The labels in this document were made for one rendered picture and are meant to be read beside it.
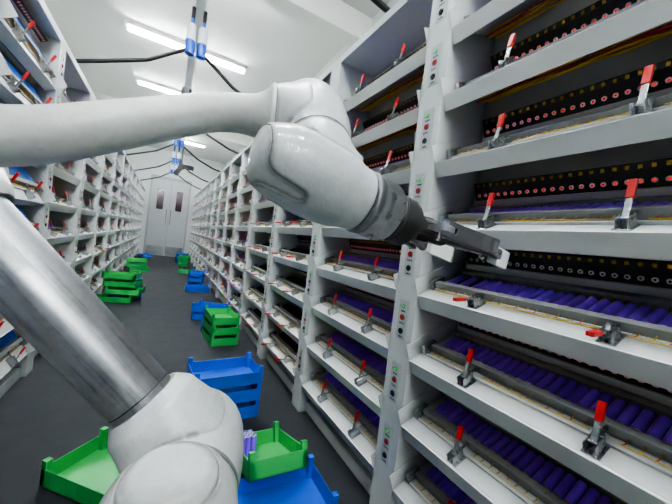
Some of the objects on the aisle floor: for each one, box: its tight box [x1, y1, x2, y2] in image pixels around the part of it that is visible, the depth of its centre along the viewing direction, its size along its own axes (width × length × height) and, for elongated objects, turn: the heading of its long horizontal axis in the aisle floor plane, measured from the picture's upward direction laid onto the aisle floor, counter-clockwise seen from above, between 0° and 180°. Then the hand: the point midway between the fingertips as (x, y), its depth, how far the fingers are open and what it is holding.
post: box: [369, 0, 495, 504], centre depth 100 cm, size 20×9×178 cm
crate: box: [39, 426, 120, 504], centre depth 101 cm, size 30×20×8 cm
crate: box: [242, 421, 308, 483], centre depth 113 cm, size 30×20×8 cm
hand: (470, 254), depth 56 cm, fingers open, 11 cm apart
